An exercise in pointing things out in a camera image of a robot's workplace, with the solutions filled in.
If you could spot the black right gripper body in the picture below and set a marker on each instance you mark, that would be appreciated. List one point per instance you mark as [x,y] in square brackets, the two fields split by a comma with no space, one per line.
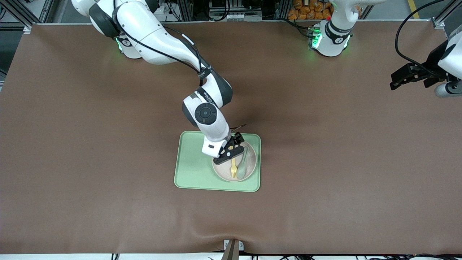
[236,139]

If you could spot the aluminium frame corner post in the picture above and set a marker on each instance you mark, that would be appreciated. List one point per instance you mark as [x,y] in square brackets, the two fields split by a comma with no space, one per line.
[27,27]
[438,22]

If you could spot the aluminium frame upright post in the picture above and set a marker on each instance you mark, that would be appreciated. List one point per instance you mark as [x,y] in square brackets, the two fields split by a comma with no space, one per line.
[186,11]

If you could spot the beige round plate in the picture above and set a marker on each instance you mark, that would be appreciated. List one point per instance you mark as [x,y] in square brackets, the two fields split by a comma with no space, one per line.
[223,173]

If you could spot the white connector block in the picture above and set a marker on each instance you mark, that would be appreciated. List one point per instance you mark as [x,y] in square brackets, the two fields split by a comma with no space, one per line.
[223,17]

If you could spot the orange packaged snacks pile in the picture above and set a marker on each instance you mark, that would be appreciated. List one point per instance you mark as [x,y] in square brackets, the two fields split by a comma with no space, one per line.
[306,11]

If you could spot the yellow plastic fork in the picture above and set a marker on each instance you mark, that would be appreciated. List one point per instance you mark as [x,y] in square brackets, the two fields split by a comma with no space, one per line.
[234,169]

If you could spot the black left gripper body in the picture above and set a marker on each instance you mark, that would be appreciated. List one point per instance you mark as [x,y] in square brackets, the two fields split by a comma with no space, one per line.
[432,62]

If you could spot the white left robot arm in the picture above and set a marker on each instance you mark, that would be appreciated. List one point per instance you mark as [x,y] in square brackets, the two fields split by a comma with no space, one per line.
[334,39]

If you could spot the white power strip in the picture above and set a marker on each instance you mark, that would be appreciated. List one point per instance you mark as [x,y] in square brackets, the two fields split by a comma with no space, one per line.
[162,10]

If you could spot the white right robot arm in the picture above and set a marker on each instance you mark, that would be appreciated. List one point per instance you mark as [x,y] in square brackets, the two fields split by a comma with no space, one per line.
[158,39]

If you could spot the brown camera mount bar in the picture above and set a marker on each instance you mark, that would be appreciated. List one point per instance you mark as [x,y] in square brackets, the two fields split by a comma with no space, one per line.
[231,252]

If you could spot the light green rectangular tray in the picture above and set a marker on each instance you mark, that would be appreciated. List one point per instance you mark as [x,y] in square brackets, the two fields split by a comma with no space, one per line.
[191,169]

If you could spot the pale green plastic spoon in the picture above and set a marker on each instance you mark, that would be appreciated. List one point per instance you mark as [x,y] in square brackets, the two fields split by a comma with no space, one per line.
[241,171]

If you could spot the brown table cover mat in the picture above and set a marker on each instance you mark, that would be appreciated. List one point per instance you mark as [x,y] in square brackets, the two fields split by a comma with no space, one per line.
[108,144]

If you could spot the grey metal table bracket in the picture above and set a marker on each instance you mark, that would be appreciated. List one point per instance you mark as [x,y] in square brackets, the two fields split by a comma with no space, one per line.
[240,246]

